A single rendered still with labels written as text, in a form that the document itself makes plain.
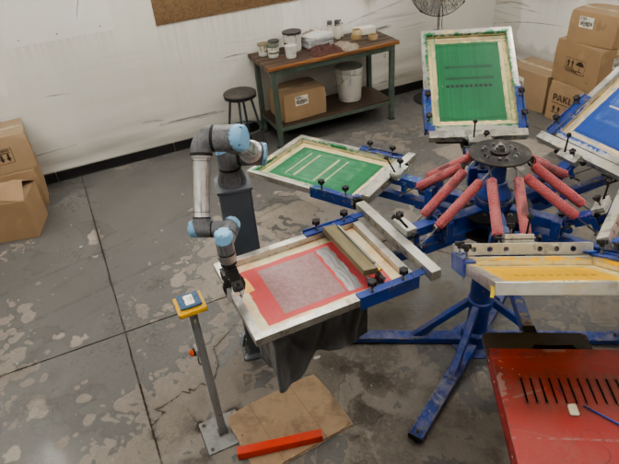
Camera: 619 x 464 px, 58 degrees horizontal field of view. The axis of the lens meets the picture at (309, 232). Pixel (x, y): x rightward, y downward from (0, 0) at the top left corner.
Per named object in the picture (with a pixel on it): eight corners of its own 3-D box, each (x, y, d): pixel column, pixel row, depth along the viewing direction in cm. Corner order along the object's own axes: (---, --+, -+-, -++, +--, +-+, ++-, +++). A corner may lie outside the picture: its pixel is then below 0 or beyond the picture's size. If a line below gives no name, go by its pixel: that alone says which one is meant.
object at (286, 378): (285, 393, 260) (274, 328, 236) (281, 388, 262) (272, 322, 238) (370, 357, 274) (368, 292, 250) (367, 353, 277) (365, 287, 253)
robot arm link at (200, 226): (183, 122, 235) (184, 238, 238) (208, 122, 234) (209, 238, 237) (192, 126, 247) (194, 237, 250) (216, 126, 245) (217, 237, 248)
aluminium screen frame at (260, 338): (256, 347, 227) (255, 341, 225) (214, 270, 272) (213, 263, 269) (418, 284, 252) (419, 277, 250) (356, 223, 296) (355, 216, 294)
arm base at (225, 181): (216, 178, 297) (213, 161, 291) (244, 173, 299) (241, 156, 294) (219, 191, 285) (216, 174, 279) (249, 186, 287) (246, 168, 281)
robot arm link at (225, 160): (221, 160, 292) (216, 136, 284) (246, 159, 290) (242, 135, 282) (215, 170, 282) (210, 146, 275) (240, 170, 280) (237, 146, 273)
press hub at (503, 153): (470, 373, 328) (496, 170, 251) (430, 331, 357) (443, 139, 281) (521, 349, 340) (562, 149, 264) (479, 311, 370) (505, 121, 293)
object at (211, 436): (209, 456, 295) (170, 324, 241) (198, 424, 312) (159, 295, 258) (249, 438, 302) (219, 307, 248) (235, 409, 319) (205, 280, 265)
